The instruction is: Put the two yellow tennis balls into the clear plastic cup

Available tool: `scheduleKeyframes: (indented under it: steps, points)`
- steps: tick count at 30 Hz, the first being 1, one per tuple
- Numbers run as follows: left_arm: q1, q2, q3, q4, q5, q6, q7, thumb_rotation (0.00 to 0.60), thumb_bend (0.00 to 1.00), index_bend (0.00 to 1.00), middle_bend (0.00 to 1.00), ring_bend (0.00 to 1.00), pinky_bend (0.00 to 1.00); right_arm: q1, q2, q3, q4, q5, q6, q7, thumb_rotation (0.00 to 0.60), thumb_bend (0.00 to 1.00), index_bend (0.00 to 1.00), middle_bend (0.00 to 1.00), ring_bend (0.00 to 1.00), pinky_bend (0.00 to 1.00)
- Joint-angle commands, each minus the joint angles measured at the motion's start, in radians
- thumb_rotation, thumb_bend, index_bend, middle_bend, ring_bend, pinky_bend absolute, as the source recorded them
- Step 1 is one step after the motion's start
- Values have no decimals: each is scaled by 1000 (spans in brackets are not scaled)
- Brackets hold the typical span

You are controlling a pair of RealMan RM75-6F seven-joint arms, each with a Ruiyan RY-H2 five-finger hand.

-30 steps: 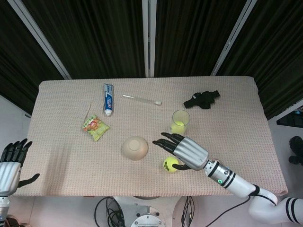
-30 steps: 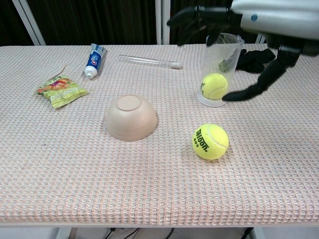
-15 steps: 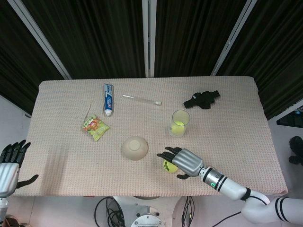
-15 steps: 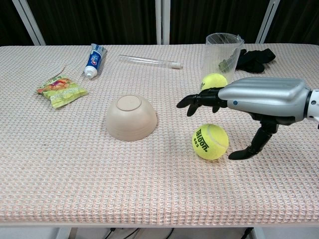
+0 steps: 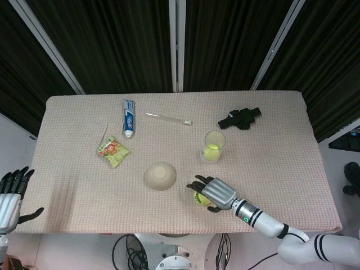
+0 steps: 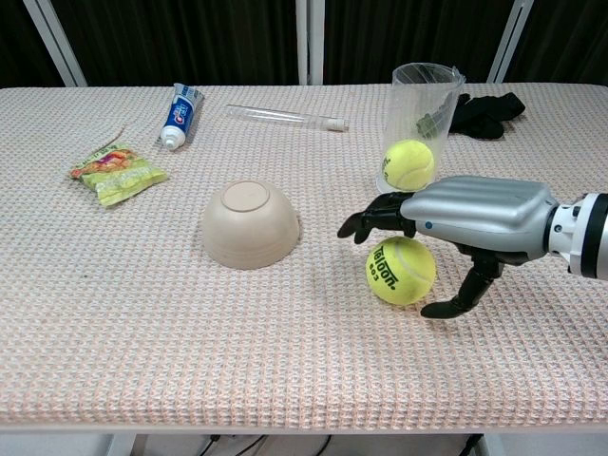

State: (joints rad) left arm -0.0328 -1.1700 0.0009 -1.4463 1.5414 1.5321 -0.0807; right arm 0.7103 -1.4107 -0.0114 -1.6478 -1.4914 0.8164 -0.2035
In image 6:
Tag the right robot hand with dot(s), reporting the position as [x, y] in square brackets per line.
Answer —
[480, 209]

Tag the yellow tennis ball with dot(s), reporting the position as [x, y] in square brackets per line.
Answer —
[399, 273]
[409, 165]

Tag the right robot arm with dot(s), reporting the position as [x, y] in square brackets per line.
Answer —
[586, 233]

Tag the clear plastic cup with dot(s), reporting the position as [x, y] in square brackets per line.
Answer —
[418, 109]

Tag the black cloth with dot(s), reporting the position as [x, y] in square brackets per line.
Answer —
[487, 116]

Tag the clear plastic tube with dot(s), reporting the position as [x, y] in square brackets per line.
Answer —
[285, 117]

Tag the beige upturned bowl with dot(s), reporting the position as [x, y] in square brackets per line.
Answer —
[251, 230]

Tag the white table leg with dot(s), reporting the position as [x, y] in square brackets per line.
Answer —
[484, 445]
[121, 445]

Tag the blue white toothpaste tube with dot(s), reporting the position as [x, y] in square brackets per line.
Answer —
[180, 119]

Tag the checkered woven tablecloth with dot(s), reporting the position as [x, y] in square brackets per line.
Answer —
[190, 332]

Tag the green snack packet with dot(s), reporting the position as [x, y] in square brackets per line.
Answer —
[116, 173]

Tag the white frame post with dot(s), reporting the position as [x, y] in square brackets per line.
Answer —
[52, 38]
[309, 40]
[510, 40]

